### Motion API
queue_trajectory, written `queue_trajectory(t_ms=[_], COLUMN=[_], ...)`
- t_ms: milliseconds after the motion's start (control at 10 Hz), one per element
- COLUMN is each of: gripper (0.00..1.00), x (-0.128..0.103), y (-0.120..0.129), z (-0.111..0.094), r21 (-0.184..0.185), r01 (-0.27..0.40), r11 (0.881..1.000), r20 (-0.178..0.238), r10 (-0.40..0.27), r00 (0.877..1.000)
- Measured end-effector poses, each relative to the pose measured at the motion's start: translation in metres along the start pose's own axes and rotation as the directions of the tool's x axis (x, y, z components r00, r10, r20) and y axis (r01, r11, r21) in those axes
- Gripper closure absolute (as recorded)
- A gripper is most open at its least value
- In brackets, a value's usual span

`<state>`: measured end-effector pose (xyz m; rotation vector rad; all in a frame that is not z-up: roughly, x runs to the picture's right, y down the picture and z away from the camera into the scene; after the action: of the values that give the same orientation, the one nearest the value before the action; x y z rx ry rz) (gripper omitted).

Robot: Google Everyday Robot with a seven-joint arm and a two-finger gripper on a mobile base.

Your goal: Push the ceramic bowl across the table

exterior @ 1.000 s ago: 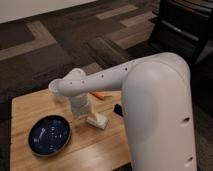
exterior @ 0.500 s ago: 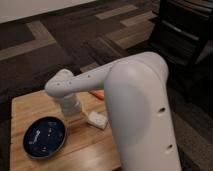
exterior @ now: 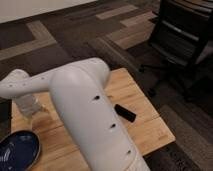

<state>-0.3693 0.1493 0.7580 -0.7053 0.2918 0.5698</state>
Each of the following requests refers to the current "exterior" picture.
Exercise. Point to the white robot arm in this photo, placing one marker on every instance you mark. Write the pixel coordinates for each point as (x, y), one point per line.
(77, 91)

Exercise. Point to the dark blue ceramic bowl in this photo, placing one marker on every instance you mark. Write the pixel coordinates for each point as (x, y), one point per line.
(19, 151)

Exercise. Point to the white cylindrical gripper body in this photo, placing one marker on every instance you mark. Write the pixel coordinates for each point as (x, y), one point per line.
(28, 105)

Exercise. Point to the black rectangular device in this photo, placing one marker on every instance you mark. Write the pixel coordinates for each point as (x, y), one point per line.
(125, 113)

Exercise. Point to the black office chair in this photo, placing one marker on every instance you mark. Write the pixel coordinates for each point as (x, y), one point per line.
(180, 35)

